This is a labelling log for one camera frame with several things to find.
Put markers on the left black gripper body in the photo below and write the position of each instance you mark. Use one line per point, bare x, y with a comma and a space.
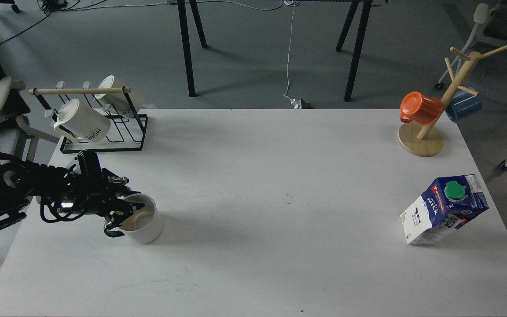
88, 187

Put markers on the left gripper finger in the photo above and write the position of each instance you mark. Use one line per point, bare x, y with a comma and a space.
116, 186
127, 217

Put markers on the white mug black handle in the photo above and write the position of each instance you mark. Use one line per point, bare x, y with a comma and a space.
146, 223

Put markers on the blue white milk carton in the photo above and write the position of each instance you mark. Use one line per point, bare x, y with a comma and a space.
444, 207

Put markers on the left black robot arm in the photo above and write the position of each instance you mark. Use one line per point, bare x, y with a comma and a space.
22, 179

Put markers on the white HOME mug front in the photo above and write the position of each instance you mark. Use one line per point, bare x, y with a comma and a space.
78, 122

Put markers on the white home mug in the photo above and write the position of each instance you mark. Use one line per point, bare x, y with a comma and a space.
119, 103
78, 122

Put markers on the white HOME mug rear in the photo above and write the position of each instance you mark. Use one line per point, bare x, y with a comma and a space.
119, 103

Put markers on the black table legs left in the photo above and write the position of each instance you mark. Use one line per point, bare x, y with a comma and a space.
186, 44

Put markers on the power strip on floor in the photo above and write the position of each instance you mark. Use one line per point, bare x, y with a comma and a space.
299, 104

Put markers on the wooden mug tree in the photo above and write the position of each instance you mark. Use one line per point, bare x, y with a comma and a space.
427, 141

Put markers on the orange mug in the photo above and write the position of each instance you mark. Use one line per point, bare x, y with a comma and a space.
418, 107

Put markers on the blue mug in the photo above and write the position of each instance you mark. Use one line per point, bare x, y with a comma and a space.
462, 105

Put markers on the black wire mug rack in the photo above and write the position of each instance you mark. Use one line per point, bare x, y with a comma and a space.
125, 134

